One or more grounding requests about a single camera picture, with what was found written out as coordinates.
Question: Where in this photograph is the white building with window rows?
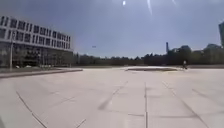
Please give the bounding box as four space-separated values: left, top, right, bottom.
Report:
0 15 74 69

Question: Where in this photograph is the tall building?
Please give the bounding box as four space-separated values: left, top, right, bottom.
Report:
218 21 224 48

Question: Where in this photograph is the low round platform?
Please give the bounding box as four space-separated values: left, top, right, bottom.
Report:
124 66 183 73

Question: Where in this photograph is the low raised kerb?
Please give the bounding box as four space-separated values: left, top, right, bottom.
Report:
0 67 84 79

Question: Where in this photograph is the pole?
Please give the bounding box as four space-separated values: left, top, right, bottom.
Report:
9 39 14 70

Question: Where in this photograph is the person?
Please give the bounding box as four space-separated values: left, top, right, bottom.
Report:
182 60 188 71

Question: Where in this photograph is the row of trees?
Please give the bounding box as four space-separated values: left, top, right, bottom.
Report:
72 43 224 67

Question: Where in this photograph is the tall chimney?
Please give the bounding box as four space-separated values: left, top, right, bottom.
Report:
165 41 170 54

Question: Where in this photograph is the pale paved plaza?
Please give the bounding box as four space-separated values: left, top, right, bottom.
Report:
0 66 224 128

